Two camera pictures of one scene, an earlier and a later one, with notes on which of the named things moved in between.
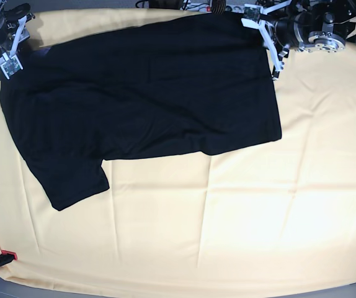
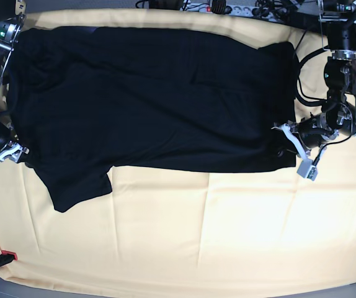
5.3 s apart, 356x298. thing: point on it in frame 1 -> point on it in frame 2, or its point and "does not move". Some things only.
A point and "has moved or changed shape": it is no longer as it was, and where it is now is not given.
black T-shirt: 200,84 has moved or changed shape
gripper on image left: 11,26 -> 3,135
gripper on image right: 286,34 -> 314,130
